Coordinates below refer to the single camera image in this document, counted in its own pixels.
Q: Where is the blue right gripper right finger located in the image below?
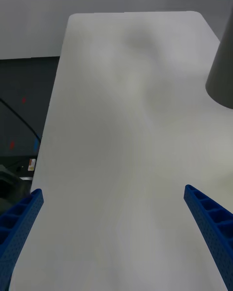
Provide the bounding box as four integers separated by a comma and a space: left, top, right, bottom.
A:
183, 184, 233, 291

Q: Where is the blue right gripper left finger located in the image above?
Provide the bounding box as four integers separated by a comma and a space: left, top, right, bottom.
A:
0, 188, 45, 291

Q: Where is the grey plastic bin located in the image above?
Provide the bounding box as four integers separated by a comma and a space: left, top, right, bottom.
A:
205, 4, 233, 109

